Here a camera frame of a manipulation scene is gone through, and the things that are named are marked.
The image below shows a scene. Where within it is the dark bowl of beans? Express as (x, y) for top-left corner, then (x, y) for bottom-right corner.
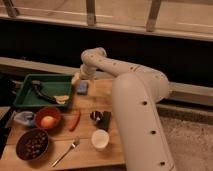
(16, 128), (49, 161)

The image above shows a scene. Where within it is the dark brush in tray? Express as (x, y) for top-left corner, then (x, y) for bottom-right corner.
(31, 80), (56, 103)

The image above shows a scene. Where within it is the green plastic tray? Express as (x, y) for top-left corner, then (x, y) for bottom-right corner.
(14, 74), (72, 109)

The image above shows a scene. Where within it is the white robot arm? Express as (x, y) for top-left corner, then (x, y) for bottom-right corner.
(79, 47), (177, 171)

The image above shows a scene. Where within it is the orange bowl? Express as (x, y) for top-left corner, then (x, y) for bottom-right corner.
(35, 107), (62, 130)

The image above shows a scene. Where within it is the red chili pepper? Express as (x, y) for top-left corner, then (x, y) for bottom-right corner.
(69, 110), (81, 131)

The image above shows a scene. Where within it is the blue crumpled cloth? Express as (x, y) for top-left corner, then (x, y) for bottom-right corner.
(14, 111), (35, 127)

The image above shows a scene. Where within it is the white paper cup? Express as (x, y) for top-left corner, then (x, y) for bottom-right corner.
(91, 129), (110, 151)

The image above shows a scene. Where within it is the silver fork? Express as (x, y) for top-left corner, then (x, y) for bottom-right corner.
(51, 138), (80, 167)

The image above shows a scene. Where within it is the yellow banana piece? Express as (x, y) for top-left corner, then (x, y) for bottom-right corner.
(55, 95), (69, 104)

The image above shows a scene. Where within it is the yellow orange fruit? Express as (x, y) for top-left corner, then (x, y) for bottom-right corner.
(41, 116), (56, 129)

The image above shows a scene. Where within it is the blue sponge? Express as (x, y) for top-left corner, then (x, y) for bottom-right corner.
(77, 81), (88, 95)

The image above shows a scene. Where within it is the dark metal cup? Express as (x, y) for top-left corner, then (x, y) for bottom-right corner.
(90, 111), (111, 131)

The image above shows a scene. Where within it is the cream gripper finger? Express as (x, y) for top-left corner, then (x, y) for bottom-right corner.
(71, 72), (80, 85)

